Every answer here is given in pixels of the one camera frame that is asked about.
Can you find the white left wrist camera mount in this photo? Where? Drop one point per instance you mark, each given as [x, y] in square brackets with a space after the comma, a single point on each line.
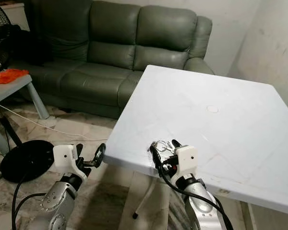
[65, 155]

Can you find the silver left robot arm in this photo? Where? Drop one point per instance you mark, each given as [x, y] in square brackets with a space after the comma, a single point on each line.
[60, 203]

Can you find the white plastic table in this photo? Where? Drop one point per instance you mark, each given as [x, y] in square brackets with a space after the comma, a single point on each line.
[211, 139]

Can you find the round white table plug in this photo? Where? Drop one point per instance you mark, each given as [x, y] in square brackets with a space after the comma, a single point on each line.
[212, 109]

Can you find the orange cloth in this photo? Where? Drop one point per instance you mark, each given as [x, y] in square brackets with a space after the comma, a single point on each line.
[11, 75]

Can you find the green leather sofa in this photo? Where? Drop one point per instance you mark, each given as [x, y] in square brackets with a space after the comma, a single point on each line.
[105, 57]

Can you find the black bag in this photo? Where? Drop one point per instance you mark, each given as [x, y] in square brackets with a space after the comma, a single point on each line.
[31, 48]

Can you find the small grey side table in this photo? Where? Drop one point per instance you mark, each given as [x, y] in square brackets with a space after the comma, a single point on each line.
[19, 87]

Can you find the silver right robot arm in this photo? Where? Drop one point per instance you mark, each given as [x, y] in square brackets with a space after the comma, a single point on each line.
[204, 206]

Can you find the black standing fan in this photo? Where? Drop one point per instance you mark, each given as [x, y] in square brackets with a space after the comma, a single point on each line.
[26, 160]

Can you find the silver key bunch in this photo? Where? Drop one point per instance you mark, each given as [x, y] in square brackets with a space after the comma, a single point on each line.
[159, 144]

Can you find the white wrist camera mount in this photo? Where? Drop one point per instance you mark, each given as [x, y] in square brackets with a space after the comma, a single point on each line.
[186, 158]
[65, 155]

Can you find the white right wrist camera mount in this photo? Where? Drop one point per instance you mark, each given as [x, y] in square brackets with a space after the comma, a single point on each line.
[186, 158]

